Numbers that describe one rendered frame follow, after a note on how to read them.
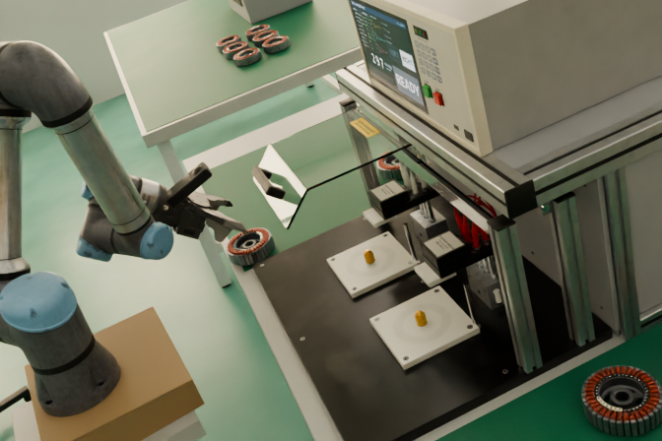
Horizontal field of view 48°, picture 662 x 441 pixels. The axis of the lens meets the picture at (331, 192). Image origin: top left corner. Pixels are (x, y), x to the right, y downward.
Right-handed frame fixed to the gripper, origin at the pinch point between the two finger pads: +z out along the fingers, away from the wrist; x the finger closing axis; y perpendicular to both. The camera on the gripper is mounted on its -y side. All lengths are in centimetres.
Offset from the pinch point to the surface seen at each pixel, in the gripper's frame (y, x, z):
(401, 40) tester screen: -51, 42, -3
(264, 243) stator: 3.7, 3.9, 6.5
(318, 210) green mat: -5.0, -6.0, 20.7
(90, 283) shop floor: 106, -161, 9
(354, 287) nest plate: -3.5, 33.8, 14.8
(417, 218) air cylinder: -19.4, 26.7, 25.7
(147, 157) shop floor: 76, -279, 40
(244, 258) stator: 8.3, 4.3, 3.3
